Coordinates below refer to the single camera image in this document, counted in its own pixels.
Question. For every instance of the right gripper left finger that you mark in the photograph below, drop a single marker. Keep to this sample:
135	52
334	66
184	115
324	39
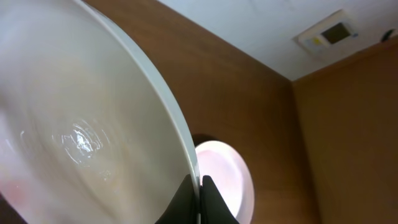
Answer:
182	208

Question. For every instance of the white plate with red squiggle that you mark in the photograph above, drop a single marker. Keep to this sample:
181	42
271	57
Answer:
231	176

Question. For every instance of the white wall control panel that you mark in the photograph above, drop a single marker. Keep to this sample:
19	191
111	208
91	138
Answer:
333	29

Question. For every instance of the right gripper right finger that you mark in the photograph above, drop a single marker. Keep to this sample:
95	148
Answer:
213	209

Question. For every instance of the white plate with faint stains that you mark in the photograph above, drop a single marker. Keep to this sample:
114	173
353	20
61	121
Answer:
90	131

